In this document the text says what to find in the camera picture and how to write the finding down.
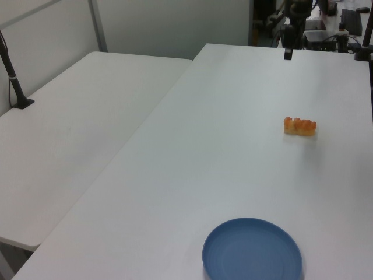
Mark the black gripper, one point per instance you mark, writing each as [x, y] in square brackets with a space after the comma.
[298, 10]

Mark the orange toy bread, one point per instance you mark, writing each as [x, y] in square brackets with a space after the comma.
[300, 127]

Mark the black electronics box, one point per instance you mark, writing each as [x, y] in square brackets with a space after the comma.
[320, 39]

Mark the black keyboard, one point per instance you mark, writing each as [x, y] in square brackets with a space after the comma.
[351, 21]

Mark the black computer mouse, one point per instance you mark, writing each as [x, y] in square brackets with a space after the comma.
[362, 10]

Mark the blue round plate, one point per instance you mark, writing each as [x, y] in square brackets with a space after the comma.
[252, 251]

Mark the white side table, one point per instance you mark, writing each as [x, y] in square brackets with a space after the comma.
[73, 116]

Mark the black camera stand pole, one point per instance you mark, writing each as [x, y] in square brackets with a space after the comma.
[365, 38]
[13, 84]

